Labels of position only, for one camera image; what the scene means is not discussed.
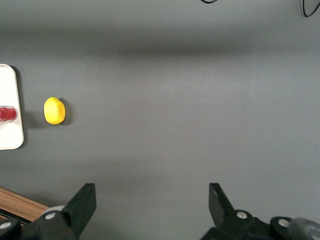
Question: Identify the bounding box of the beige plastic tray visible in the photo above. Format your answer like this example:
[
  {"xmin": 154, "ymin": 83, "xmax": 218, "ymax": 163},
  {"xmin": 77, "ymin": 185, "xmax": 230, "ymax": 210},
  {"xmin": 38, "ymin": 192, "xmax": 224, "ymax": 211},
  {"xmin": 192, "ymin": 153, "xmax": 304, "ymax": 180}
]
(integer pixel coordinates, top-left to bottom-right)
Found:
[{"xmin": 0, "ymin": 63, "xmax": 25, "ymax": 151}]

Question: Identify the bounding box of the wooden drawer cabinet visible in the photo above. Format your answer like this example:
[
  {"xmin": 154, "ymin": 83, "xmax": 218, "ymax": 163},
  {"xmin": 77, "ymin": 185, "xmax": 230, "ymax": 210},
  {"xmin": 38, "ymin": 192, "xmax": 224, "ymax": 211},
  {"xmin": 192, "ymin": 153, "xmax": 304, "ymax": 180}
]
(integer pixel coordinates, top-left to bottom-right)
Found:
[{"xmin": 0, "ymin": 187, "xmax": 50, "ymax": 226}]

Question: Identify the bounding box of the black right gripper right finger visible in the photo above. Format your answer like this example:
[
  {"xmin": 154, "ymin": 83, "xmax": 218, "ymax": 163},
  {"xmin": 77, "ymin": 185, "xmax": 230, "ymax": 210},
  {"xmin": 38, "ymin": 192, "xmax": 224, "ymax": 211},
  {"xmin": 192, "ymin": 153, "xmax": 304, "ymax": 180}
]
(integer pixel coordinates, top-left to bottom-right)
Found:
[{"xmin": 201, "ymin": 182, "xmax": 275, "ymax": 240}]

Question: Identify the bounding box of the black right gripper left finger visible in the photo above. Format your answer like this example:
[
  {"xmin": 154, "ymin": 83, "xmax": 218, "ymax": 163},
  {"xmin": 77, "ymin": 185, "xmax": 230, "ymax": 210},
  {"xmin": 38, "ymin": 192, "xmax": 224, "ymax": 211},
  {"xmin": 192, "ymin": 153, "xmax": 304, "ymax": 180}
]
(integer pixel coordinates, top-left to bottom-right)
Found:
[{"xmin": 34, "ymin": 182, "xmax": 97, "ymax": 240}]

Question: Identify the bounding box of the black cable loop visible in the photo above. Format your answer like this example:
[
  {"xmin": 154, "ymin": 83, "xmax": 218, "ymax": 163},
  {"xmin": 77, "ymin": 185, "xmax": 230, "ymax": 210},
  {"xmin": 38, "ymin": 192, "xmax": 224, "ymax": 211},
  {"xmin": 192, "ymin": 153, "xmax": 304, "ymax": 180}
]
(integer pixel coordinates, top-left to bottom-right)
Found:
[{"xmin": 298, "ymin": 0, "xmax": 320, "ymax": 18}]

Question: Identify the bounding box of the small bottle with red cap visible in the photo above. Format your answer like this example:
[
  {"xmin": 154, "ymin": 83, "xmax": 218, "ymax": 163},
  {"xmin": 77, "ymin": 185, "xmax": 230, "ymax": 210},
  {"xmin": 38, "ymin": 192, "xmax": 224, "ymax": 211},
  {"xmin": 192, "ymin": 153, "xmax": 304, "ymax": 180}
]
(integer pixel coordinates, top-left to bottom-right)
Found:
[{"xmin": 0, "ymin": 105, "xmax": 19, "ymax": 123}]

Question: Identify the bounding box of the yellow lemon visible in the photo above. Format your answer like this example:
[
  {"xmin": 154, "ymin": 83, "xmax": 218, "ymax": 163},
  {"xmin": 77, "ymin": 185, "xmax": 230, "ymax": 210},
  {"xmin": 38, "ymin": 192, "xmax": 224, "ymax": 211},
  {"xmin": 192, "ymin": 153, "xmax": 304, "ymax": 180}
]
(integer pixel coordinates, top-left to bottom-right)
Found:
[{"xmin": 43, "ymin": 96, "xmax": 67, "ymax": 126}]

